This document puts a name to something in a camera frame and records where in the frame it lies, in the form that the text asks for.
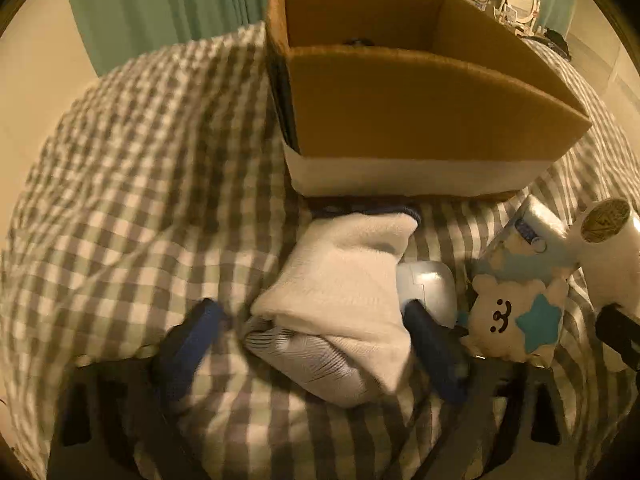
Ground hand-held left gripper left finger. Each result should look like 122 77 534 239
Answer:
47 298 228 480

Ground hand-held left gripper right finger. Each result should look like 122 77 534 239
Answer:
402 300 562 480

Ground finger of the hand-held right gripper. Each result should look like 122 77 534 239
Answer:
595 304 640 361

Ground white hair dryer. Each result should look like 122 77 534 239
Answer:
570 197 640 372

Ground white socks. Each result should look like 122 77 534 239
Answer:
239 210 422 409

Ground brown cardboard box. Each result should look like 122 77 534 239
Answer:
264 0 594 200

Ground light blue computer mouse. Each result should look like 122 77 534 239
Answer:
395 262 459 329

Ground bear print tissue pack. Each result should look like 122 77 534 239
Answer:
459 194 582 367

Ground grey checked blanket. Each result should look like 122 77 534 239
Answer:
0 22 640 480

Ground dark cloth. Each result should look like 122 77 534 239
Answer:
542 29 572 57

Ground green curtain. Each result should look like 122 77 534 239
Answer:
64 0 353 77

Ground white round mirror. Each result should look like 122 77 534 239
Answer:
502 0 544 27

